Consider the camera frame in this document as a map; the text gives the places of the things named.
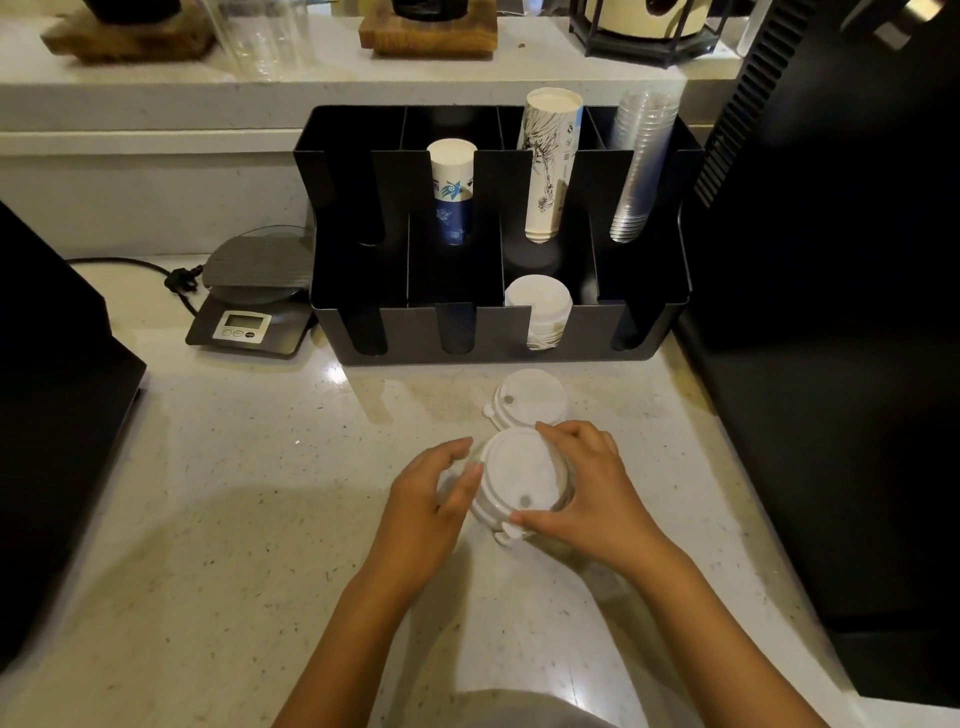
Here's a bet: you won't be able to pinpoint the clear plastic cup stack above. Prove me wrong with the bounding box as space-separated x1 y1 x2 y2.
608 89 681 244

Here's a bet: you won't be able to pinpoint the square wooden base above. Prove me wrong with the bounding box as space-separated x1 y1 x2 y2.
357 0 501 60

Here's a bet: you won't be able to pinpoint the blue print paper cup stack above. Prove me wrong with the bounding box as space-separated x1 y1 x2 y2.
426 138 479 246

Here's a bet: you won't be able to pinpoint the tall sketch print cup stack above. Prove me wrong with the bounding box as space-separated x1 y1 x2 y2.
516 87 585 246

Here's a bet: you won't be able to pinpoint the person's left forearm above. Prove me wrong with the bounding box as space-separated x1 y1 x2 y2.
271 571 421 728

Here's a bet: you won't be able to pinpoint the person's right hand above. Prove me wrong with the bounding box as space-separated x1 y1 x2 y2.
509 420 688 591

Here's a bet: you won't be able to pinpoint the black cup organizer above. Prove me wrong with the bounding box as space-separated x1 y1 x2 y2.
292 103 706 366

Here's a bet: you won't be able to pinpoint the black lantern stand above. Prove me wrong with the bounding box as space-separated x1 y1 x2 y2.
567 0 735 70

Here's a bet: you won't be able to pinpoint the large black machine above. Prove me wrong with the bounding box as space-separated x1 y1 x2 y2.
673 0 960 708

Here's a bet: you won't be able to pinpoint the person's right forearm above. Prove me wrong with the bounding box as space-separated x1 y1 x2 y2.
628 547 828 728

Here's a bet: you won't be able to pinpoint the person's left hand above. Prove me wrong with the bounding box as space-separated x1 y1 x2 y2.
358 437 486 605

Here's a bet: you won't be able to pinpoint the clear plastic cups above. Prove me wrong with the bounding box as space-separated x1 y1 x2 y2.
199 0 319 82

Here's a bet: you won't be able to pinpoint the grey digital scale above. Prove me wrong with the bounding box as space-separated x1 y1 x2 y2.
184 225 317 360

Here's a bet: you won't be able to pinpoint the rough wooden base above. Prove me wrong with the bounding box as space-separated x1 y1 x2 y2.
40 0 217 64

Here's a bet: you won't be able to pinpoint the white cup lid stack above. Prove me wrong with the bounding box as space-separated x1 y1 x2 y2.
503 274 574 352
438 426 579 549
483 367 570 432

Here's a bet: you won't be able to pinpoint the black power cable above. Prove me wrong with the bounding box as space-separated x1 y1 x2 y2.
66 256 207 317

